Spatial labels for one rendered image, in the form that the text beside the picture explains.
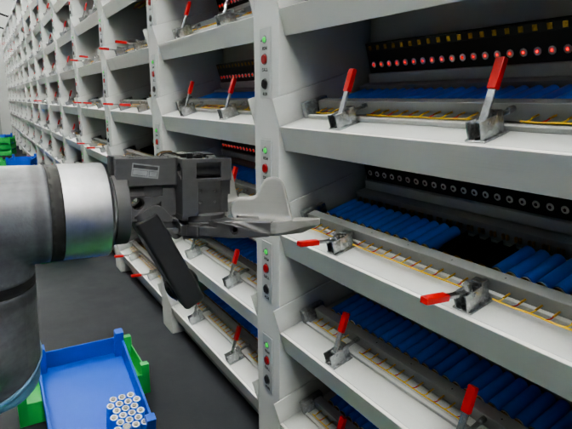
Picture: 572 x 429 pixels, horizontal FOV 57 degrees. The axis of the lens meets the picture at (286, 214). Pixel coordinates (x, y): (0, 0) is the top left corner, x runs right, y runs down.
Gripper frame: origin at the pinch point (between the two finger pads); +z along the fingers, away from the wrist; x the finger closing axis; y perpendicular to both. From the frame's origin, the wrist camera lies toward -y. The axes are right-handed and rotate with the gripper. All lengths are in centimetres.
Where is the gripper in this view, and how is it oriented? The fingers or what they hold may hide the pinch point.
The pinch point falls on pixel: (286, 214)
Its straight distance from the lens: 61.6
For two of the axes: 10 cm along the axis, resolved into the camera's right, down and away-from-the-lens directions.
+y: 0.3, -9.8, -2.0
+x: -5.0, -1.9, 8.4
